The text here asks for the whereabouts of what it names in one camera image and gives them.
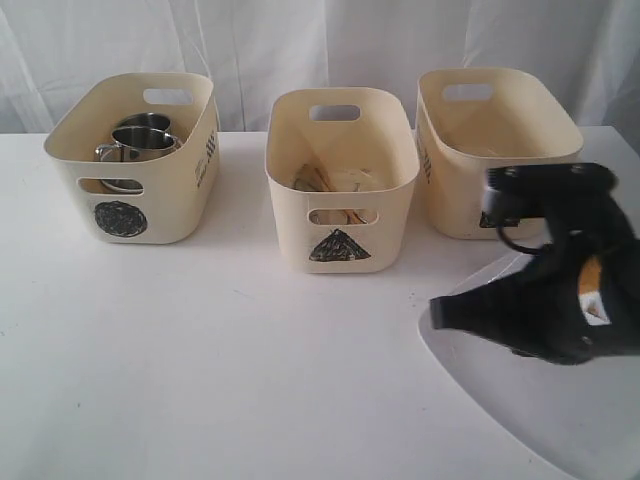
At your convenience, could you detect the wooden chopstick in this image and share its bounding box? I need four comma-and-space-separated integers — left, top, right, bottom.
294, 164, 366, 224

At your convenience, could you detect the white backdrop curtain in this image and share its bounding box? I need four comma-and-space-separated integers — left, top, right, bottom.
1, 1, 639, 142

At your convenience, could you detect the cream bin circle mark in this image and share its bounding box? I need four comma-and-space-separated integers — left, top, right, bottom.
44, 73, 220, 244

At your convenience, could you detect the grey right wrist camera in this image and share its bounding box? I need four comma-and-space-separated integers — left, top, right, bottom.
482, 162, 617, 227

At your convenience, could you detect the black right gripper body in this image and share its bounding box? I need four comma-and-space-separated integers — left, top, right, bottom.
519, 199, 640, 366

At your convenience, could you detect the steel mug in bin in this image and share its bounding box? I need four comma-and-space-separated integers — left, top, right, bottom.
116, 112, 172, 133

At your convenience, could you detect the large steel bowl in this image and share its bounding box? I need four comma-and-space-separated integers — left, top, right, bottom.
100, 179, 144, 195

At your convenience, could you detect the white square plate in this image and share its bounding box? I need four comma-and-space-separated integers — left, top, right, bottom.
418, 314, 639, 479

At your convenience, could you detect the steel table knife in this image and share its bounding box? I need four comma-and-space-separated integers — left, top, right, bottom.
292, 164, 325, 192

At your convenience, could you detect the small steel cup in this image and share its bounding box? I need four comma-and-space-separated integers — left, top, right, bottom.
94, 126, 182, 163

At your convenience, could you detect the cream bin square mark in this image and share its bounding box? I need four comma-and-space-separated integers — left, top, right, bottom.
416, 68, 584, 240

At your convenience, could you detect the cream bin triangle mark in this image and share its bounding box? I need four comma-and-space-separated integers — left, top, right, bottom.
264, 87, 421, 276

